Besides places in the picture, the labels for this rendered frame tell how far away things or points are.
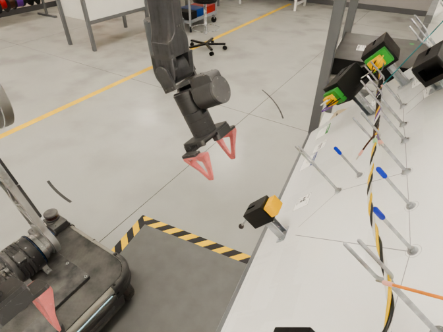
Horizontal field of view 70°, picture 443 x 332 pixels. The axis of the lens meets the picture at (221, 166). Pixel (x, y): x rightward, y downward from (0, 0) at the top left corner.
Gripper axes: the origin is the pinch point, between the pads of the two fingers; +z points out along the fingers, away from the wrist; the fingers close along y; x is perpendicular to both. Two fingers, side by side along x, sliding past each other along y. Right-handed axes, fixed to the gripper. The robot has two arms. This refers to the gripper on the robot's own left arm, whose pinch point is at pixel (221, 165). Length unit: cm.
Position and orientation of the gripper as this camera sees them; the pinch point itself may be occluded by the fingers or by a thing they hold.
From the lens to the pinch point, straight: 76.0
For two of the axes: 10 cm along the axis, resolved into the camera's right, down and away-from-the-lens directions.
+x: -7.3, 1.0, 6.7
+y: 5.4, -5.2, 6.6
